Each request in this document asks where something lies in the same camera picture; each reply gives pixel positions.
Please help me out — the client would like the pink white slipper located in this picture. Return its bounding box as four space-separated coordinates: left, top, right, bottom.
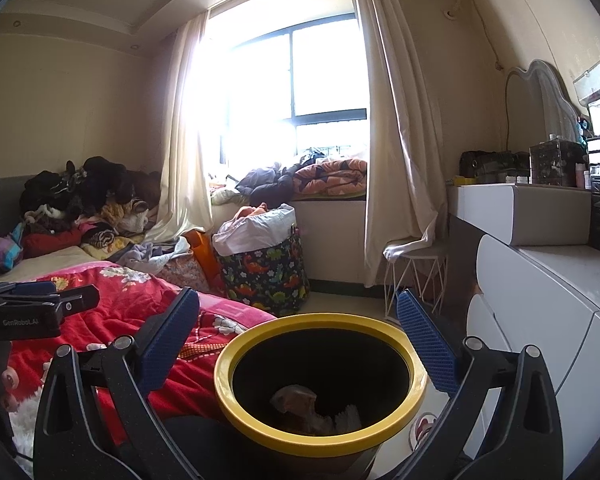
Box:
412 412 438 453

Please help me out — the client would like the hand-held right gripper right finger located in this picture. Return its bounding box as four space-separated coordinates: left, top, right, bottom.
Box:
395 288 566 480

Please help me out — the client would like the beige bed sheet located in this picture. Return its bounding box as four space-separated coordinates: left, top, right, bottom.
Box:
0 245 116 286

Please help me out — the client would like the orange cloth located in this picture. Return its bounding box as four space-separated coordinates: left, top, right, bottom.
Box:
230 202 268 223

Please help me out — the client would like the red floral blanket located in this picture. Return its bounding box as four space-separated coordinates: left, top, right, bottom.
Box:
0 262 278 441

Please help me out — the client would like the pile of dark clothes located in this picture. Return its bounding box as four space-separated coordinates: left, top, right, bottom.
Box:
20 156 163 233

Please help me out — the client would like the clear acrylic box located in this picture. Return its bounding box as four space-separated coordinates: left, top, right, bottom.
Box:
572 60 600 108

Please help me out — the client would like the floral fabric bag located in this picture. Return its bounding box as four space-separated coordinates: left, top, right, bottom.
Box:
157 255 211 293

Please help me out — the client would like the yellow rimmed black trash bin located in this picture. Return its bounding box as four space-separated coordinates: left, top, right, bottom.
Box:
214 312 428 480

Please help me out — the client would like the white wire stool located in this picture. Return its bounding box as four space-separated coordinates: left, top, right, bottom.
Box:
382 240 448 318

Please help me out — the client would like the cream curtain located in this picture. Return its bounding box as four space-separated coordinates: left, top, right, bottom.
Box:
147 12 216 246
350 0 448 288

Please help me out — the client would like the white chest of drawers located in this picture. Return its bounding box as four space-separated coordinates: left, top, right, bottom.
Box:
466 234 600 480

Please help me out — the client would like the orange bag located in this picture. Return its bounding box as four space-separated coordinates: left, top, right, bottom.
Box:
185 229 226 291

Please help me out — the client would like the pale lilac garment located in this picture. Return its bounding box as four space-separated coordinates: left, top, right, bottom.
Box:
115 237 191 276

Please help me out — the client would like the black bag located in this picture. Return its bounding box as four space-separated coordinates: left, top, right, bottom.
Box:
459 150 531 184

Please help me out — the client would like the dinosaur print laundry basket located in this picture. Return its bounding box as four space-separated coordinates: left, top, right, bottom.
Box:
215 230 311 318

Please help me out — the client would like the beige plastic bag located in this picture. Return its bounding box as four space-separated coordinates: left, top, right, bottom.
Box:
271 384 318 416

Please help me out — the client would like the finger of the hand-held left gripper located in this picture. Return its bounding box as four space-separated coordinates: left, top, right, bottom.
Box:
55 284 101 319
0 280 57 303

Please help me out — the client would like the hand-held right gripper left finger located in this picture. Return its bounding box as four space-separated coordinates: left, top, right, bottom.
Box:
32 286 201 480

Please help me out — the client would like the white plastic bag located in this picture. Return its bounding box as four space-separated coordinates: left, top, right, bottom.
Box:
212 204 298 257

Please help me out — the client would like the black framed window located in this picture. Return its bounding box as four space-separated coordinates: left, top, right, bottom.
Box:
205 12 371 171

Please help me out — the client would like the blue purple striped cloth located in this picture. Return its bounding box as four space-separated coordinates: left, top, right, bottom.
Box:
0 222 26 273

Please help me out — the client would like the black wall cable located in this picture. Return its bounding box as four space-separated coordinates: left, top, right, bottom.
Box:
467 10 502 70

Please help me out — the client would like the orange patterned quilt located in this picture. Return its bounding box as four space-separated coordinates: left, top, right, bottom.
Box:
294 157 368 197

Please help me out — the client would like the wavy frame mirror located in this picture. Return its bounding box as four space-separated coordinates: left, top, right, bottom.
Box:
505 59 581 153

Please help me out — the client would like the white vanity desk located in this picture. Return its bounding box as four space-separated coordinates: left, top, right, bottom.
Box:
447 182 593 247

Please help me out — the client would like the mirror power cable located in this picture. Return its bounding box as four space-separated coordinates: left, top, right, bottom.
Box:
503 67 512 153

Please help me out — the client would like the grey bed headboard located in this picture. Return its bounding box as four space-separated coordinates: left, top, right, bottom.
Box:
0 175 46 241

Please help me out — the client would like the red garment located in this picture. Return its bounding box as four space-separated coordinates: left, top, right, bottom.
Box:
21 227 83 258

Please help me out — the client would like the smoky acrylic organiser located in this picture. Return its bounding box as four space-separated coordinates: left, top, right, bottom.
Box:
529 139 588 188

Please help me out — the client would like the dark puffy jacket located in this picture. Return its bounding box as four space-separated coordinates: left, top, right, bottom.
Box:
235 162 306 208

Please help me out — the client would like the pale green cloth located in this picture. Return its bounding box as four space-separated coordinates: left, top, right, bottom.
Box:
211 185 246 206

